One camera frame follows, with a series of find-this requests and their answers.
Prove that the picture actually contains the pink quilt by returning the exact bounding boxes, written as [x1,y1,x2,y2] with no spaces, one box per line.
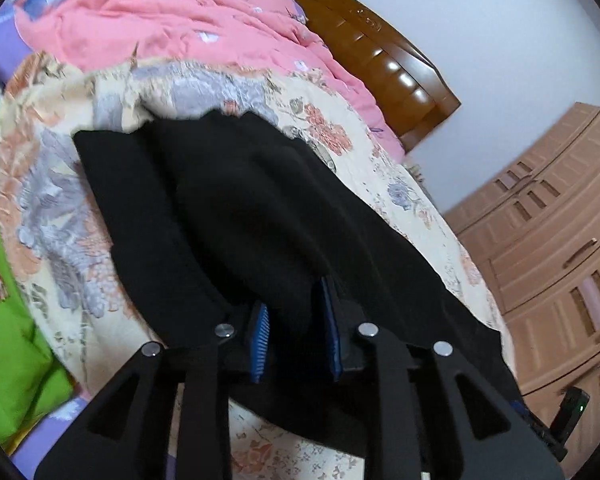
[12,0,407,157]

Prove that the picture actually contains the cream floral blanket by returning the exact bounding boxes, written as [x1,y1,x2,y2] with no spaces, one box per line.
[0,52,512,480]

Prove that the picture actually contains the green printed cloth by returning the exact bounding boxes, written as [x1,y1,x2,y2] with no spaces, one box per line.
[0,87,77,457]

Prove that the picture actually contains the light wooden wardrobe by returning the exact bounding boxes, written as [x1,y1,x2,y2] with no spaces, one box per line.
[442,102,600,477]

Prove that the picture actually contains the wooden headboard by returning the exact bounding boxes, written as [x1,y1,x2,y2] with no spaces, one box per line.
[267,0,464,154]

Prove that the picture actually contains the black pants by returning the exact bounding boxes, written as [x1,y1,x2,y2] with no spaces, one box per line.
[72,110,527,461]

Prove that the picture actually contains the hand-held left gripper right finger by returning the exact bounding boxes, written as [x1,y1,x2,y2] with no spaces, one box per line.
[319,276,567,480]

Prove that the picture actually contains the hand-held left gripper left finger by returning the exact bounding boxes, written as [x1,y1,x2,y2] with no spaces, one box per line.
[34,302,272,480]

